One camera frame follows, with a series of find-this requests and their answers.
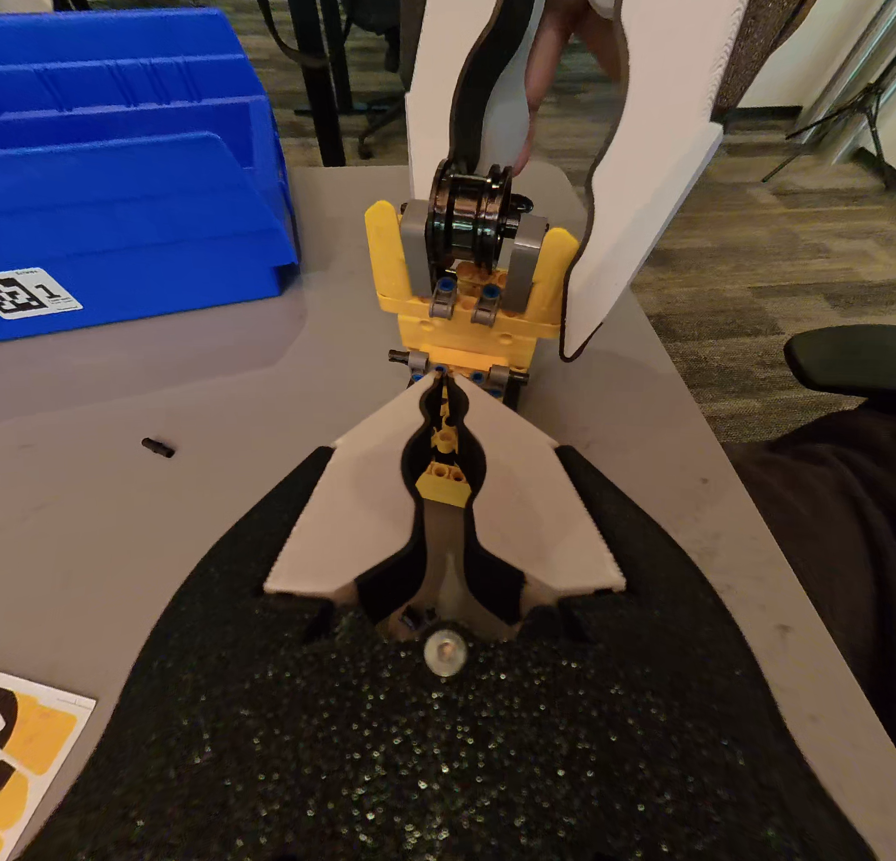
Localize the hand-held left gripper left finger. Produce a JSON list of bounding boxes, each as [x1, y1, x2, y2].
[[264, 373, 445, 606]]

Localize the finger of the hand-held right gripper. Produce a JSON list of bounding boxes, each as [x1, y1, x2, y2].
[[559, 0, 760, 363], [405, 0, 554, 204]]

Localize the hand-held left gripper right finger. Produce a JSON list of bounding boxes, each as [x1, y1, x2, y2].
[[447, 375, 626, 609]]

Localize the black yellow toy brick base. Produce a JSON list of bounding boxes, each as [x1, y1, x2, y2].
[[388, 347, 529, 508]]

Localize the black toy wheel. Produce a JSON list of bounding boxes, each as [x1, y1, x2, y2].
[[428, 158, 534, 274]]

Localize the yellow brick wheel assembly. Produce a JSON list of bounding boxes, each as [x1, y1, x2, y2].
[[364, 200, 582, 375]]

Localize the person's right hand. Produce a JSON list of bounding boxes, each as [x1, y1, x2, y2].
[[513, 0, 629, 178]]

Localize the black office chair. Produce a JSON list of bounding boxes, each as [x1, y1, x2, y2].
[[339, 0, 424, 160]]

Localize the black desk leg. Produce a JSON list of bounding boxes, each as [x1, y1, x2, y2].
[[280, 0, 351, 169]]

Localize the black tripod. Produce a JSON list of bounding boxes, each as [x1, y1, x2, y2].
[[762, 63, 896, 192]]

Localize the black chair armrest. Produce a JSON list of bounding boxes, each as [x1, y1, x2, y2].
[[784, 324, 896, 398]]

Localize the nested blue plastic bins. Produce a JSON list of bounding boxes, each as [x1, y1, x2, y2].
[[0, 7, 300, 342]]

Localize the white printed tag sticker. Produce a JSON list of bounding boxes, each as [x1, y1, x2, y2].
[[0, 266, 84, 321]]

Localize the yellow sticker sheet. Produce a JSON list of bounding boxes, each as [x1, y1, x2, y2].
[[0, 672, 98, 861]]

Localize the black hanging strap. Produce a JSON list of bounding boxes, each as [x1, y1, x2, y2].
[[245, 0, 330, 71]]

